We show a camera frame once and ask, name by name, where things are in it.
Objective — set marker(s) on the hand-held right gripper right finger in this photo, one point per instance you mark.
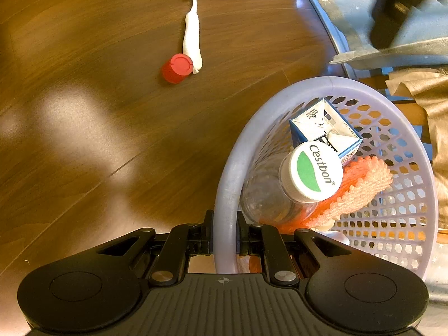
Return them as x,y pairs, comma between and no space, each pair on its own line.
241,235

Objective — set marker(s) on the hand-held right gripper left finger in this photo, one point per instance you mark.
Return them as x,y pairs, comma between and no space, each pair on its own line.
209,232

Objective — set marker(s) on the lavender plastic basket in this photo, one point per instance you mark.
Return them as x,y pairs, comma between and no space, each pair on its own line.
241,154

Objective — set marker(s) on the clear plastic water bottle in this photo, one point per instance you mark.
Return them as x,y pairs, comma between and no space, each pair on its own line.
311,171

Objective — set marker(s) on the blue milk carton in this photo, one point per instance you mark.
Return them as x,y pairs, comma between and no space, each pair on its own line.
315,129

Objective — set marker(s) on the crumpled white tissue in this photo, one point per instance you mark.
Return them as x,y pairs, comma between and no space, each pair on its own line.
332,236

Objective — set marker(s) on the red bottle cap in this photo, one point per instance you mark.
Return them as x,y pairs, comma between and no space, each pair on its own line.
175,70

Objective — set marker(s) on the white toothbrush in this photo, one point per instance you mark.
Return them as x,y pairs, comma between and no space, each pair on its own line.
192,35

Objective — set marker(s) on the tan cloth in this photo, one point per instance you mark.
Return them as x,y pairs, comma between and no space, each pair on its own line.
434,112

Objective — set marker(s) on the light blue starry curtain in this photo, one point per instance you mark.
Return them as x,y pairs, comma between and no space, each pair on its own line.
350,7

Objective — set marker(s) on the dark blurred bar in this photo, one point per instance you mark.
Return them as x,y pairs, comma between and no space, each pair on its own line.
395,14

